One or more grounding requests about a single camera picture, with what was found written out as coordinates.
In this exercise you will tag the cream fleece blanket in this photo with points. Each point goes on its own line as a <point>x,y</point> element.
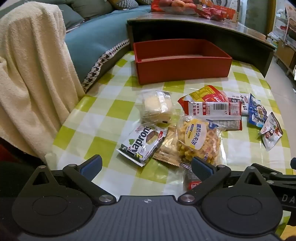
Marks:
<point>34,69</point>

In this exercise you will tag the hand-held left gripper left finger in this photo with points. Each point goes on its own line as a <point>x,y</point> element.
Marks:
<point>91,165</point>

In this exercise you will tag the red cardboard box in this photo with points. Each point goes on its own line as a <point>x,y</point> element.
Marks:
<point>180,69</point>

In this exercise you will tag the blue sofa cover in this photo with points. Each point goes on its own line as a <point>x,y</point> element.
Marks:
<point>97,41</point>

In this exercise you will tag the dark coffee table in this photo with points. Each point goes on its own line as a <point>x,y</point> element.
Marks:
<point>231,39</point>

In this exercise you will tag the clear pastry packet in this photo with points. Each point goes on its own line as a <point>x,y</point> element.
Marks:
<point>155,106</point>

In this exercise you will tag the yellow cookie bag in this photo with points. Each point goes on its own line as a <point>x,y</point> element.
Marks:
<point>196,136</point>

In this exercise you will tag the red apple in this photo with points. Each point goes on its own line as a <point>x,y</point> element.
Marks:
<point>179,3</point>
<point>163,2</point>

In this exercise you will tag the tan cracker packet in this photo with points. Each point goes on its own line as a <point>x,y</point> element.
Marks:
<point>168,146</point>

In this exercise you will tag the wooden low cabinet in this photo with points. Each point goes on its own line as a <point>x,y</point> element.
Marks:
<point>286,55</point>

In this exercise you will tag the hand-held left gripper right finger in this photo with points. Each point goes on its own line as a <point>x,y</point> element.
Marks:
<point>202,168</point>

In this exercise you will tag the glass fruit plate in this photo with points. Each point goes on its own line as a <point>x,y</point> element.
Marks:
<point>175,9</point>

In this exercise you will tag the white red-edged barcode packet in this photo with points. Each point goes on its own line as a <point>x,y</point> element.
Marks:
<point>215,107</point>

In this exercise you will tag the clear brown snack packet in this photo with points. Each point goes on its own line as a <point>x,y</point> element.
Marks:
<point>192,184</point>

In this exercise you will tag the red packet with yellow label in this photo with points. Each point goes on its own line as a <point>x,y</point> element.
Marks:
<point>203,92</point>

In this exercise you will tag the green white wafer packet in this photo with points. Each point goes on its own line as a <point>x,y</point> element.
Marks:
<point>141,144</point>

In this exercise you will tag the green sofa backrest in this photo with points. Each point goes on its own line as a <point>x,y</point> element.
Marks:
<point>92,9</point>

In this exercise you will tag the blue snack packet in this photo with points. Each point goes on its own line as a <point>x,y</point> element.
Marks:
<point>256,113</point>

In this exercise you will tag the red crumpled snack bag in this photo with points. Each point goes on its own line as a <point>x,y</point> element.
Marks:
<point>212,12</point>

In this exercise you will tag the small white brown-picture packet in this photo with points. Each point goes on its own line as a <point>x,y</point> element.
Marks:
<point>270,132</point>

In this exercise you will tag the orange cardboard box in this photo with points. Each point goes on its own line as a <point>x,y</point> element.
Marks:
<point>231,9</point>

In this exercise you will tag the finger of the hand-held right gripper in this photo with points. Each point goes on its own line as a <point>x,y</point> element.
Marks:
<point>282,179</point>
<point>294,163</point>

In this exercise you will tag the green checkered tablecloth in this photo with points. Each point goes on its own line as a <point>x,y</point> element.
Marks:
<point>104,115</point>

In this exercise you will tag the white packet with orange picture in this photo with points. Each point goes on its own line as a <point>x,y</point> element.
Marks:
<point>241,104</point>

